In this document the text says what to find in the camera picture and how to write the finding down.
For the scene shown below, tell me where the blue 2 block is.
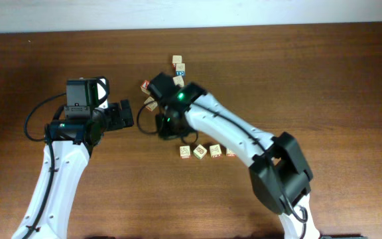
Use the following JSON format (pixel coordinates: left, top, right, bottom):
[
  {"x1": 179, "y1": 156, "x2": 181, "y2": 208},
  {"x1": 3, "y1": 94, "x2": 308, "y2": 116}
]
[{"x1": 172, "y1": 76, "x2": 184, "y2": 88}]

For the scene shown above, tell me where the elephant red letter block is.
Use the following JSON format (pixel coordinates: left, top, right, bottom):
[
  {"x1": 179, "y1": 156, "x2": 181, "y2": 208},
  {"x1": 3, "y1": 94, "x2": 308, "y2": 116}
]
[{"x1": 144, "y1": 96, "x2": 158, "y2": 112}]

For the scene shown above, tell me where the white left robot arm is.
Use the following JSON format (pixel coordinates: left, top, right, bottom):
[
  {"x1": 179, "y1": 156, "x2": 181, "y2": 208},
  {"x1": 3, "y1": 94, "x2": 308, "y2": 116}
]
[{"x1": 12, "y1": 100, "x2": 133, "y2": 238}]

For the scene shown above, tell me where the red edged block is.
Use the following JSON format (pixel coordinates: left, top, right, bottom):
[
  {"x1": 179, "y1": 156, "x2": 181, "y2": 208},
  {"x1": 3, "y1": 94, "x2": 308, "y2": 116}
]
[{"x1": 226, "y1": 148, "x2": 236, "y2": 157}]

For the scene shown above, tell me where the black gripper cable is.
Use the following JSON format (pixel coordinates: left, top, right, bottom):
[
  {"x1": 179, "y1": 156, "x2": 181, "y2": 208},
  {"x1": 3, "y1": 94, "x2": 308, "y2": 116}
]
[{"x1": 136, "y1": 100, "x2": 160, "y2": 135}]

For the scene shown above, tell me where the bird red I block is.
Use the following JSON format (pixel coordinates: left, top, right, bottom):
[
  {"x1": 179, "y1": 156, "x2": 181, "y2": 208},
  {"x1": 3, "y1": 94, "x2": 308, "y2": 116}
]
[{"x1": 179, "y1": 145, "x2": 191, "y2": 159}]

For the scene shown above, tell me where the pineapple 2 block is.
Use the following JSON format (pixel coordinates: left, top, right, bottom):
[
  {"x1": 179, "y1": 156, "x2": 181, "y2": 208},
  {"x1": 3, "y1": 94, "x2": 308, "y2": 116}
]
[{"x1": 193, "y1": 144, "x2": 208, "y2": 159}]

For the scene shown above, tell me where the red top edge block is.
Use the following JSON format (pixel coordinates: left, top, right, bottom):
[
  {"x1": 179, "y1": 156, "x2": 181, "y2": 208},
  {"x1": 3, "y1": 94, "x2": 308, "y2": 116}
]
[{"x1": 172, "y1": 55, "x2": 182, "y2": 68}]

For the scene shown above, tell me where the red letter A block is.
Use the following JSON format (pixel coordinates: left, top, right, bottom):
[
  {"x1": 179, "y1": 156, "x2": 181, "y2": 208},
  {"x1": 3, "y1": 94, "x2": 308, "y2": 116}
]
[{"x1": 141, "y1": 80, "x2": 151, "y2": 95}]

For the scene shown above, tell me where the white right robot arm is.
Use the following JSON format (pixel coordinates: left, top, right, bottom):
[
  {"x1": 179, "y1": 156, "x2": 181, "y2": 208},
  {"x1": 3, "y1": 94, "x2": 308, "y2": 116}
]
[{"x1": 149, "y1": 83, "x2": 321, "y2": 238}]

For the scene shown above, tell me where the blue D block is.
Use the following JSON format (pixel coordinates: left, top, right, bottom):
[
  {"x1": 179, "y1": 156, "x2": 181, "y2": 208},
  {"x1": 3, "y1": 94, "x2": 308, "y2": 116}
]
[{"x1": 175, "y1": 63, "x2": 186, "y2": 76}]

